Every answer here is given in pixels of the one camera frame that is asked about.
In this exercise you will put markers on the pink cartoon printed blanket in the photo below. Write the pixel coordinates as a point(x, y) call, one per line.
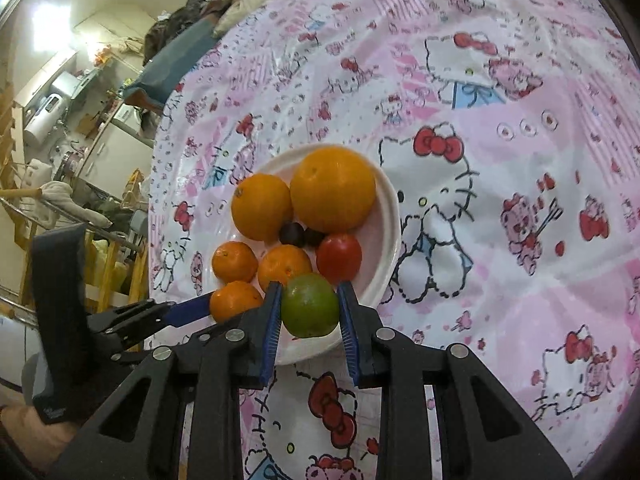
point(500, 260)

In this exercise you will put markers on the dark grape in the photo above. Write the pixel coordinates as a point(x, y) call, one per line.
point(313, 237)
point(291, 234)

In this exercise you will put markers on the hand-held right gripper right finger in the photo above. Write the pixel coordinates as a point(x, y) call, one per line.
point(350, 330)

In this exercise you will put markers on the large orange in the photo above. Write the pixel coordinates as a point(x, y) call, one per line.
point(332, 187)

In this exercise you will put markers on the person's left forearm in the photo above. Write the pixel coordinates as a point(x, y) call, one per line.
point(30, 430)

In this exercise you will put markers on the small tangerine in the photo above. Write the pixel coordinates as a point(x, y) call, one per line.
point(235, 261)
point(232, 302)

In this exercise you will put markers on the teal cloth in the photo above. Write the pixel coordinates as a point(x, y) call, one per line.
point(170, 65)

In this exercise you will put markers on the red cherry tomato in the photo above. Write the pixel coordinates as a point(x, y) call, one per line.
point(339, 257)

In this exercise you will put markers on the white water heater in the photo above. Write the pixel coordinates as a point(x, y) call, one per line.
point(42, 125)

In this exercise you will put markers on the white cupboard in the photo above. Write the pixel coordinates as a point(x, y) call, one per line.
point(115, 160)

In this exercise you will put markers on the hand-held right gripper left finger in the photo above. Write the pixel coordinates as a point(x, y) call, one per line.
point(270, 330)

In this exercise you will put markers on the green tangerine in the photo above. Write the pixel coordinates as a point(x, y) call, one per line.
point(310, 305)

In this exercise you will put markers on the white cloth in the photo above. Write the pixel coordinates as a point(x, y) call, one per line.
point(55, 190)

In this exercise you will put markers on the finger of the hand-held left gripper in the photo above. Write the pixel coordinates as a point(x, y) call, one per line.
point(187, 310)
point(130, 346)

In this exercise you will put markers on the yellow wooden rack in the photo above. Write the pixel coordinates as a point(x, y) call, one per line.
point(115, 265)

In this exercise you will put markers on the pink white oval plate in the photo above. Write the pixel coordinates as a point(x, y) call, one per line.
point(387, 230)

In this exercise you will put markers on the orange with stem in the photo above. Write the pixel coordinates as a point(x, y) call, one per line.
point(260, 205)

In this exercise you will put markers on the dark clothes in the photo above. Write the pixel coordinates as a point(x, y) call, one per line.
point(175, 22)

